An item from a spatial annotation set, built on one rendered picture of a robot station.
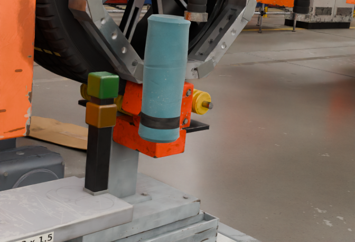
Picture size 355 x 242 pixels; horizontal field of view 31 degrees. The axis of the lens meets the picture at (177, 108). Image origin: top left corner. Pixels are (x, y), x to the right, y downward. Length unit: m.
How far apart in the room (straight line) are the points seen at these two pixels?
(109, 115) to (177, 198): 0.71
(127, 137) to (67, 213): 0.56
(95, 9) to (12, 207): 0.45
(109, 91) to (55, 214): 0.22
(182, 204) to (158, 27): 0.59
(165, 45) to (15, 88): 0.32
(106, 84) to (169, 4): 0.76
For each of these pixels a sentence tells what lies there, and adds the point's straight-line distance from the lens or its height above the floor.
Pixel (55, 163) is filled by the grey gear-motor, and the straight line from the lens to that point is 1.46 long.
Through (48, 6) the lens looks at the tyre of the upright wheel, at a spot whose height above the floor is 0.74.
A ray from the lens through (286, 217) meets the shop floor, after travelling 2.35.
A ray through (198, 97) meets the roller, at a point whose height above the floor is 0.53.
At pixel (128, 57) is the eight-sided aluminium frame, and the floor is 0.64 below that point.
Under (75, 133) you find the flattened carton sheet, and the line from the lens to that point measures 3.06.
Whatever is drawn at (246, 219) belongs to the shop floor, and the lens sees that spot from 2.28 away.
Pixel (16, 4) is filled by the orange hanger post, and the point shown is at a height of 0.76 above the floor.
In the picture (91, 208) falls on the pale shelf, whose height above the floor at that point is 0.45.
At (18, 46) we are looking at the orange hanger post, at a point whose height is 0.69.
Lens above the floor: 0.86
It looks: 13 degrees down
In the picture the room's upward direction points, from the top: 6 degrees clockwise
